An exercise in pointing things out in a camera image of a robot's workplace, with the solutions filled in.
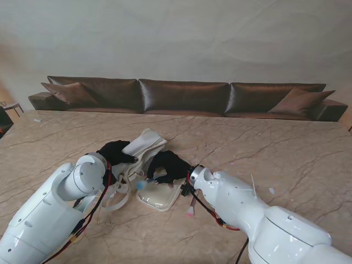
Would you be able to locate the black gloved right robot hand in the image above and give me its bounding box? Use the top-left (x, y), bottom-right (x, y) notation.
top-left (147, 150), bottom-right (193, 185)

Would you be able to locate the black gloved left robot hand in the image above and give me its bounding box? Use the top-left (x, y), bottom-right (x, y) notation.
top-left (96, 140), bottom-right (139, 167)

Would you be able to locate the cream fabric cosmetics bag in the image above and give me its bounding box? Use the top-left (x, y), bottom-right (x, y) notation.
top-left (100, 128), bottom-right (184, 213)

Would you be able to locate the makeup brush with blue tip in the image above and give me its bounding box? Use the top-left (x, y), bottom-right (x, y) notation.
top-left (136, 177), bottom-right (157, 190)

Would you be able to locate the makeup brush with pink tip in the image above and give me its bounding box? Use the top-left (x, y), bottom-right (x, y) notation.
top-left (185, 196), bottom-right (199, 218)

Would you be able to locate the brown leather cushion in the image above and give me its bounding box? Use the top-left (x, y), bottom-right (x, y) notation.
top-left (40, 82), bottom-right (101, 107)
top-left (267, 87), bottom-right (336, 117)

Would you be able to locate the brown leather sofa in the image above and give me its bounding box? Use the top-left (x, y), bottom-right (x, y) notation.
top-left (27, 76), bottom-right (349, 122)

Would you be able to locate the small side table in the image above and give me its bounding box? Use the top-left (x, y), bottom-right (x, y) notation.
top-left (0, 101), bottom-right (24, 118)

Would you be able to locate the dark chair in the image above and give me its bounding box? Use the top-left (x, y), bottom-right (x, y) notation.
top-left (0, 106), bottom-right (15, 139)

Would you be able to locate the red black cable bundle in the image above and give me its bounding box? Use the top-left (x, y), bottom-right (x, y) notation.
top-left (41, 162), bottom-right (112, 264)
top-left (192, 192), bottom-right (250, 264)

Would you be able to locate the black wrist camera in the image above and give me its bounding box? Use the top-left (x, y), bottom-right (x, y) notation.
top-left (180, 183), bottom-right (193, 198)

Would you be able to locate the white cable tie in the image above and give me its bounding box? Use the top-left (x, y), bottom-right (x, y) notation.
top-left (250, 174), bottom-right (259, 200)

